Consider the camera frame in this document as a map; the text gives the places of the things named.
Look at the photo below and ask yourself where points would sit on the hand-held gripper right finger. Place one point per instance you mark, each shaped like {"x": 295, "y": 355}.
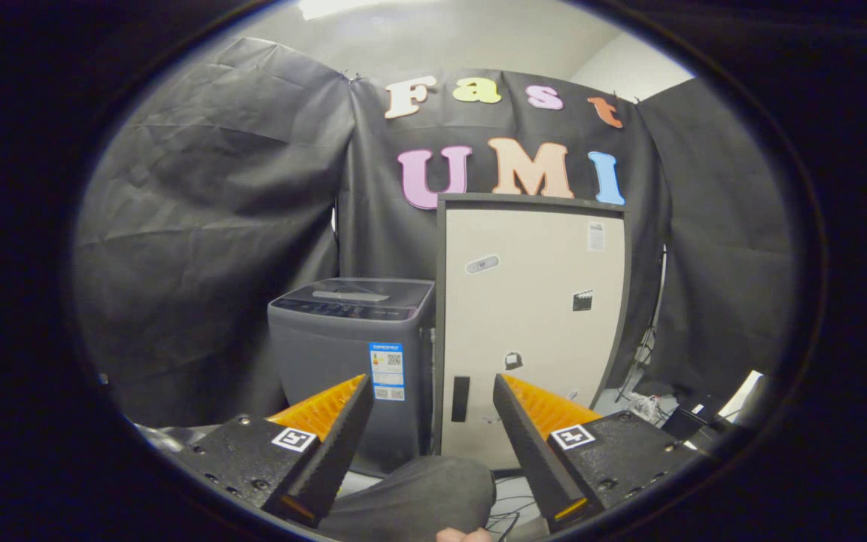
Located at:
{"x": 527, "y": 452}

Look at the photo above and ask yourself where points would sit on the thin black stand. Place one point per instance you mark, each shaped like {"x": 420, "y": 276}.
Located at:
{"x": 652, "y": 331}

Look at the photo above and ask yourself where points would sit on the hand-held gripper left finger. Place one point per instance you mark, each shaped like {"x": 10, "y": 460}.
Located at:
{"x": 336, "y": 452}

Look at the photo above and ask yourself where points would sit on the black box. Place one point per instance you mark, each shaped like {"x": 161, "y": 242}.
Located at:
{"x": 689, "y": 424}

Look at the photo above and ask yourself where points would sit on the person's leg in dark trousers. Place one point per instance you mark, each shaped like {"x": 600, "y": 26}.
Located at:
{"x": 411, "y": 500}

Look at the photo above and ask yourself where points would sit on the dark grey washing machine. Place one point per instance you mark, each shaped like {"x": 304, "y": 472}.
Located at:
{"x": 328, "y": 354}

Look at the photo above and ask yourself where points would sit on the white board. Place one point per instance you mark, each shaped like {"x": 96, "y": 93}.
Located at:
{"x": 742, "y": 390}

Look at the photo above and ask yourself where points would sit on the black backdrop cloth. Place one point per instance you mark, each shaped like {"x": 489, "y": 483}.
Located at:
{"x": 215, "y": 226}

